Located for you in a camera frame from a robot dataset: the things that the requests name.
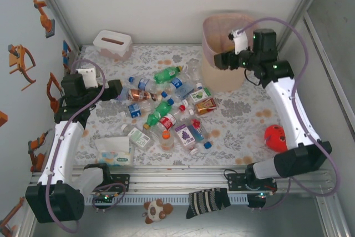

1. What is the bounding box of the pink beige plastic bin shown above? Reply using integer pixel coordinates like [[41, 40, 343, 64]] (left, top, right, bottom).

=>
[[201, 11, 260, 93]]

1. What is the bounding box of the blue label water bottle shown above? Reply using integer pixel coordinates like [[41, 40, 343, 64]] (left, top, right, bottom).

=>
[[161, 75, 188, 98], [128, 75, 161, 92], [119, 100, 156, 119]]

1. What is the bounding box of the brown coffee drink bottle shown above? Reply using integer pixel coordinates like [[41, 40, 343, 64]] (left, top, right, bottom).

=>
[[126, 88, 163, 103]]

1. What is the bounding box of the clear crushed plastic bottle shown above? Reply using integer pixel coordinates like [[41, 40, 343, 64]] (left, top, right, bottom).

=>
[[184, 59, 203, 83]]

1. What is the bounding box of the lime label plastic bottle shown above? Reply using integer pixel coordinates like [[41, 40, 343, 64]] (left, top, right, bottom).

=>
[[187, 82, 211, 104]]

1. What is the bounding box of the green soda bottle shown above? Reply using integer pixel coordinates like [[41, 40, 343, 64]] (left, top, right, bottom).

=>
[[154, 65, 184, 84], [143, 100, 174, 131]]

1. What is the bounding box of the amber tea bottle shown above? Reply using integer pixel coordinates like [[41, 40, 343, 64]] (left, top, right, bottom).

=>
[[194, 97, 217, 116]]

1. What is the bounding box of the green white label bottle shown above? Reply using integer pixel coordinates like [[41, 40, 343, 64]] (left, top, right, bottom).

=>
[[121, 124, 155, 149]]

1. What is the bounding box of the red label clear bottle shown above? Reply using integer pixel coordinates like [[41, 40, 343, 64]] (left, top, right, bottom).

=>
[[156, 109, 195, 133]]

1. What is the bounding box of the orange cap clear bottle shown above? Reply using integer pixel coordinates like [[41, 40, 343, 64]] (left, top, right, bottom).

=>
[[159, 130, 175, 151]]

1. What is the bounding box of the blue liquid plastic bottle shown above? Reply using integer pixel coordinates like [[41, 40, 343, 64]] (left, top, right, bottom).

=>
[[190, 119, 214, 149]]

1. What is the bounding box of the purple grape label bottle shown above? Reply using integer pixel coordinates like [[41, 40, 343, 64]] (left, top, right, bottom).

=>
[[174, 124, 199, 155]]

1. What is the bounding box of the white tissue box brown slot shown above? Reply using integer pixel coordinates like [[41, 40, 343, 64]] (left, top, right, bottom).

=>
[[93, 29, 133, 60]]

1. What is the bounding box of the soft tissue pack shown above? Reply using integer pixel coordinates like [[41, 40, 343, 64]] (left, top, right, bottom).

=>
[[94, 136, 136, 168]]

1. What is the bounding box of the grey floral table cloth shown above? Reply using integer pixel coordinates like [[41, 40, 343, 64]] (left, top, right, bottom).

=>
[[72, 44, 296, 167]]

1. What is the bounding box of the red toy ball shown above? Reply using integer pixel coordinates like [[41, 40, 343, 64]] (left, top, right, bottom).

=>
[[263, 124, 291, 153]]

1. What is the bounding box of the left base circuit board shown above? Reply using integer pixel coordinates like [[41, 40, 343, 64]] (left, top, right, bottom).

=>
[[93, 192, 116, 203]]

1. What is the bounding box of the base circuit board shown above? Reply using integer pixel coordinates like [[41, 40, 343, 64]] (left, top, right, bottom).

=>
[[93, 192, 116, 203], [248, 191, 274, 209]]

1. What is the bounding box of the brown white plush toy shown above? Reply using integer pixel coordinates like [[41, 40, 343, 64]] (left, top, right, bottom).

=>
[[143, 198, 175, 224]]

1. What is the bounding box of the black striped sock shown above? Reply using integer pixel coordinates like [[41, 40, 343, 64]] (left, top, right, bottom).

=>
[[185, 188, 231, 219]]

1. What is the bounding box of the right base circuit board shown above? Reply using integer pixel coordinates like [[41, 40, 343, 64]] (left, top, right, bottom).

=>
[[248, 191, 274, 209]]

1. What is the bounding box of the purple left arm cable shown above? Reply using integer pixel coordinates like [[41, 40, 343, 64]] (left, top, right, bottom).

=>
[[45, 59, 127, 234]]

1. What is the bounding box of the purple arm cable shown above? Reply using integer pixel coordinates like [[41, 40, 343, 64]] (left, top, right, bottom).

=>
[[45, 59, 127, 234], [240, 17, 343, 211]]

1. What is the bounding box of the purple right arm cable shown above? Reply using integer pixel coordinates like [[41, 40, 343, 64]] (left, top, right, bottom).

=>
[[240, 17, 343, 211]]

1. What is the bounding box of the blue orange wall sticker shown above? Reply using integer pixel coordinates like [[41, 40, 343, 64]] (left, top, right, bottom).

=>
[[61, 39, 73, 74]]

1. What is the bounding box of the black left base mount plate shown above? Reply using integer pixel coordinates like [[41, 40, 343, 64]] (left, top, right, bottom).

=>
[[106, 174, 131, 193]]

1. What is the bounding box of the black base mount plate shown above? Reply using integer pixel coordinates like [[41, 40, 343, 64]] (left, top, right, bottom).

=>
[[224, 172, 278, 193], [106, 174, 131, 193]]

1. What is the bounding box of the white slotted cable duct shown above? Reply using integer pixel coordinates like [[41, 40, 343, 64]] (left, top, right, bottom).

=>
[[83, 194, 249, 206]]

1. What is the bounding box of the aluminium frame rail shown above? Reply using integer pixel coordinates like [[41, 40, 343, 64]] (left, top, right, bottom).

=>
[[26, 166, 336, 195]]

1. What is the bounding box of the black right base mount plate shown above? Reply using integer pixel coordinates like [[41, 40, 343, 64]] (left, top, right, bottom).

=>
[[224, 172, 278, 193]]

